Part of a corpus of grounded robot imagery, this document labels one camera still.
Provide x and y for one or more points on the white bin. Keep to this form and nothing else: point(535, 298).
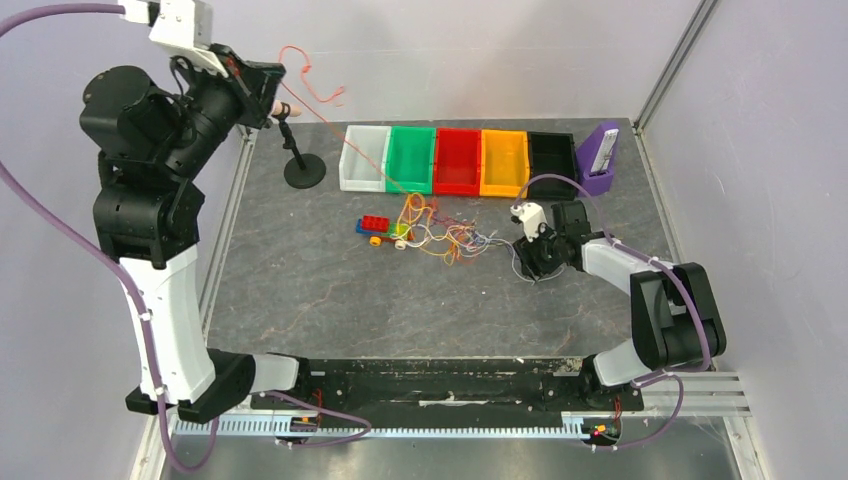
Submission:
point(362, 159)

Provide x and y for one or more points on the black bin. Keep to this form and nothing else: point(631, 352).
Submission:
point(552, 153)

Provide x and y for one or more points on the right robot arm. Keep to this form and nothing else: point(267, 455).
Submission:
point(675, 321)

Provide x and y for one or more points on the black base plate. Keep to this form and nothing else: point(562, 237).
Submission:
point(454, 393)

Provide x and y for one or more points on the toy brick car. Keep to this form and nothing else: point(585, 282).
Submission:
point(381, 231)

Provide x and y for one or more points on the pink microphone on stand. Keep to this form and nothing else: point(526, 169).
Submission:
point(302, 171)

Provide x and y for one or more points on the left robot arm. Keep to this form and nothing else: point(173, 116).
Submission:
point(152, 145)

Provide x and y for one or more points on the red bin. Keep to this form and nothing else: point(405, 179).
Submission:
point(457, 163)

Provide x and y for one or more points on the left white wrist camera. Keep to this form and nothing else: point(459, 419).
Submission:
point(181, 27)

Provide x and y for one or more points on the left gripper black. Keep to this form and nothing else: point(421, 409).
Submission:
point(255, 82)

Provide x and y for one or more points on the purple metronome holder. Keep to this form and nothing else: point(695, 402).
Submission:
point(596, 158)

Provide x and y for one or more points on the yellow bin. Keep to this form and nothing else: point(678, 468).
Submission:
point(504, 163)

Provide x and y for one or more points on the white slotted cable duct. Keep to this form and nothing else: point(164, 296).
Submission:
point(281, 426)

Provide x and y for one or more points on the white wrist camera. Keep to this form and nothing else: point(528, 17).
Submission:
point(181, 27)
point(531, 217)

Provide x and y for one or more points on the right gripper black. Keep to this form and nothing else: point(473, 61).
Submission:
point(539, 250)

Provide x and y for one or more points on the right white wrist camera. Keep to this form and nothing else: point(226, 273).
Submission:
point(531, 217)

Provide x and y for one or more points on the green bin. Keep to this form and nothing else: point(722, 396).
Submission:
point(410, 160)

